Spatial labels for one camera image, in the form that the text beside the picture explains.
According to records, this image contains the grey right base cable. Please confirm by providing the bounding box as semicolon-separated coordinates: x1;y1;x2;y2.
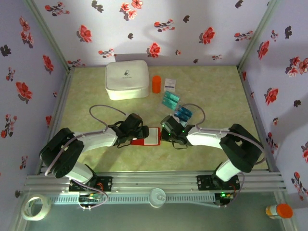
216;173;246;209

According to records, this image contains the aluminium frame post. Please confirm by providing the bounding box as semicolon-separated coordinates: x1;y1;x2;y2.
237;0;282;72
24;0;76;73

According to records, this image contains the white slotted cable duct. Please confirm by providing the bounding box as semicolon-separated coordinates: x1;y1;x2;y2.
49;193;217;205

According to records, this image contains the aluminium side rail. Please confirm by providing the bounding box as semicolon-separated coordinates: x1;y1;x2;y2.
36;67;77;176
237;65;281;173

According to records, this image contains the clear tape roll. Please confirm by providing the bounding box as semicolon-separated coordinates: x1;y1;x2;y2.
21;195;52;221

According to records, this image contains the grey left arm cable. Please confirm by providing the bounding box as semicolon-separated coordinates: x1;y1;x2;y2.
44;104;133;176

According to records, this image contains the green circuit board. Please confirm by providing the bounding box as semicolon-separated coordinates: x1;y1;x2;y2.
78;193;102;203
215;192;234;208

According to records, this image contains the grey left base cable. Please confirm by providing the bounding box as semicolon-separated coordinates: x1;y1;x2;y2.
77;179;110;210

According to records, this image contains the yellow bottle with orange cap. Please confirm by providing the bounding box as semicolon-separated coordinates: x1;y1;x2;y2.
265;203;294;220

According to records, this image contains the red card holder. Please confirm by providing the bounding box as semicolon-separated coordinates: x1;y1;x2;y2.
129;127;161;147

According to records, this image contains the grey base cable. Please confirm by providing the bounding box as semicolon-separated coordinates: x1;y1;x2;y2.
77;179;110;210
216;173;246;209

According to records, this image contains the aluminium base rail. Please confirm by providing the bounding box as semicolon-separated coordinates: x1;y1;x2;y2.
23;170;287;193

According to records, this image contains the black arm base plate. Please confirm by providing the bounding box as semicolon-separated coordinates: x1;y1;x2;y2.
196;175;241;192
68;176;114;193

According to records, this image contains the white medicine pouch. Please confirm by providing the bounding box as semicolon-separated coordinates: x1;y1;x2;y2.
104;59;150;101

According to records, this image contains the small white medicine box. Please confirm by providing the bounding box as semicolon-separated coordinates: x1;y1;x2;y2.
164;77;177;93

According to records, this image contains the all-orange pill bottle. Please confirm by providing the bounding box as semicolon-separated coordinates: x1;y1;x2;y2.
152;75;162;94

